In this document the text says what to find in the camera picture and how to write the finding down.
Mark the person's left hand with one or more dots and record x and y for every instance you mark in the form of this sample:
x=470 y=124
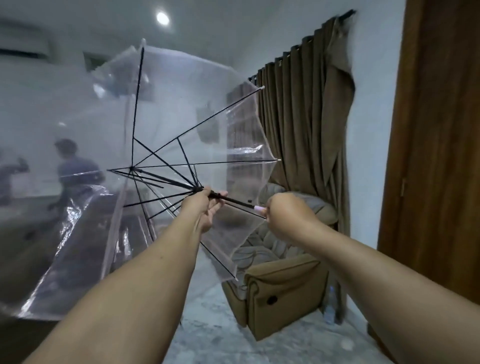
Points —
x=195 y=204

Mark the person's right hand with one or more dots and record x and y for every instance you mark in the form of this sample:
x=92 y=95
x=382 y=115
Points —
x=290 y=217

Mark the person's left thumb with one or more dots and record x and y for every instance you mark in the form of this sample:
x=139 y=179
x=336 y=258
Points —
x=210 y=218

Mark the person's right fingers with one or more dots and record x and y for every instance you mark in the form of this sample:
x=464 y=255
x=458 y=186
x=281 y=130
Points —
x=270 y=214

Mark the transparent umbrella with black ribs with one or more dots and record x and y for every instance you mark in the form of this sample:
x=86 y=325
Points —
x=157 y=123

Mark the person's right forearm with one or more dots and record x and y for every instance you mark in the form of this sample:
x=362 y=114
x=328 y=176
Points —
x=390 y=296

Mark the person's left forearm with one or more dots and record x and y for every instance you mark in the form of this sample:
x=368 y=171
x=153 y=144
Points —
x=123 y=296

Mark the brown recliner armchair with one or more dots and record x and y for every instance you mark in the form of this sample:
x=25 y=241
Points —
x=285 y=292

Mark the brown curtain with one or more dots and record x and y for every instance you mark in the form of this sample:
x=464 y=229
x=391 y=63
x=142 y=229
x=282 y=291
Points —
x=303 y=112

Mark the clear plastic water bottle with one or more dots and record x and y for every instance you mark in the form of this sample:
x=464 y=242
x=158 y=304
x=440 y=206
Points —
x=330 y=305

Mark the brown wooden door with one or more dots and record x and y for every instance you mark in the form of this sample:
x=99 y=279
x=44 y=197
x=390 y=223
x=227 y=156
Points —
x=435 y=142

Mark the round ceiling light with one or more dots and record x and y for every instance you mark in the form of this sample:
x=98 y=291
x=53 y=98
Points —
x=162 y=18

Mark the white air conditioner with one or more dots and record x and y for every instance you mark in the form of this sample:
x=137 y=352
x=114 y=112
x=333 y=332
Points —
x=22 y=41

